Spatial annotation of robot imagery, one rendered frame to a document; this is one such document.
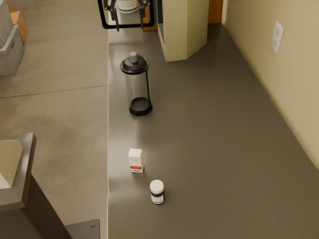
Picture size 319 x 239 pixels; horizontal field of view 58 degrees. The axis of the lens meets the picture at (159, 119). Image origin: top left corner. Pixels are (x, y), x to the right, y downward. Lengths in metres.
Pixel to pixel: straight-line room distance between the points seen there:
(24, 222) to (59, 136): 1.38
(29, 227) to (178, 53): 1.04
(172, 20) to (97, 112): 1.52
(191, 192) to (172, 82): 0.60
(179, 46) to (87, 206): 1.24
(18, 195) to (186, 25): 1.00
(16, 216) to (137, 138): 0.55
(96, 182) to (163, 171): 1.23
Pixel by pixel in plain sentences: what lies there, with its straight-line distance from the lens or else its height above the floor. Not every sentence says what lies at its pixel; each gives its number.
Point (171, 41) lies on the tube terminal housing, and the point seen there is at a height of 1.05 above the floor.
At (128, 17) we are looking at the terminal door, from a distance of 1.74.
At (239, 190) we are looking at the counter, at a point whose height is 0.94.
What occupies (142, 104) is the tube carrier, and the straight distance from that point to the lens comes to 1.16.
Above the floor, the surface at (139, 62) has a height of 1.18.
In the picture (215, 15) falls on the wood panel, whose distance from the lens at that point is 1.87.
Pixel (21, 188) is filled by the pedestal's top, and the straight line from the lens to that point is 1.10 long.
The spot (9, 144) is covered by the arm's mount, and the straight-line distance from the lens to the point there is 1.13.
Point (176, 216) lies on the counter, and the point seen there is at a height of 0.94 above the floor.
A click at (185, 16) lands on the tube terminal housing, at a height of 1.17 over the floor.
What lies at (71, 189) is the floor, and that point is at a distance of 2.21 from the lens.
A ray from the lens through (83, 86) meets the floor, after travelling 3.07.
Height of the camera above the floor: 1.75
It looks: 44 degrees down
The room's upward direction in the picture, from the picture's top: 5 degrees counter-clockwise
